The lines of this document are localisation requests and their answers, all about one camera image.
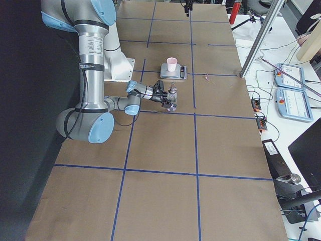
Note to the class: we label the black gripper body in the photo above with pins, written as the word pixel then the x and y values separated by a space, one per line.
pixel 156 97

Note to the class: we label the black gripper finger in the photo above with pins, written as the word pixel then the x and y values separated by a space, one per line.
pixel 166 104

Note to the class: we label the glass sauce bottle metal spout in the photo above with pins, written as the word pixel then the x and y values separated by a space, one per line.
pixel 172 97

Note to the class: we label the pink paper cup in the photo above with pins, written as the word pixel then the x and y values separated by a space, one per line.
pixel 171 64

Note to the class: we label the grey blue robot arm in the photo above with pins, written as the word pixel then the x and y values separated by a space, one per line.
pixel 91 119

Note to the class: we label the white digital kitchen scale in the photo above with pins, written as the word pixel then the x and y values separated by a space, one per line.
pixel 180 72

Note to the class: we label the orange black connector block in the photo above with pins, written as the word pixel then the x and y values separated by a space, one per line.
pixel 256 105

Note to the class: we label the upper teach pendant tablet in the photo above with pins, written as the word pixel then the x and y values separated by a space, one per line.
pixel 285 81

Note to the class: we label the teach pendant tablet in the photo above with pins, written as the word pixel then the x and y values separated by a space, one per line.
pixel 285 81
pixel 293 104

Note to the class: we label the red cylinder tube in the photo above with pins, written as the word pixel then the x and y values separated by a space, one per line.
pixel 234 12

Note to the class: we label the lower teach pendant tablet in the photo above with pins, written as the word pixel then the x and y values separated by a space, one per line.
pixel 293 104

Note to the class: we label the black box with labels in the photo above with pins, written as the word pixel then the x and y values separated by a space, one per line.
pixel 276 163

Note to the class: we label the black computer monitor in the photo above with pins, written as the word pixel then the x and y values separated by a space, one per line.
pixel 305 151

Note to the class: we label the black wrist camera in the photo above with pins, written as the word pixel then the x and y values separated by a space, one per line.
pixel 159 85

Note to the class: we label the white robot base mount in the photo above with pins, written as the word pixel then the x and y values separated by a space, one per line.
pixel 118 67

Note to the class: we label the black overhead camera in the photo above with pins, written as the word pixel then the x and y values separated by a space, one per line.
pixel 188 7

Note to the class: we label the aluminium frame post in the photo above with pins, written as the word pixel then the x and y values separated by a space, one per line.
pixel 267 24

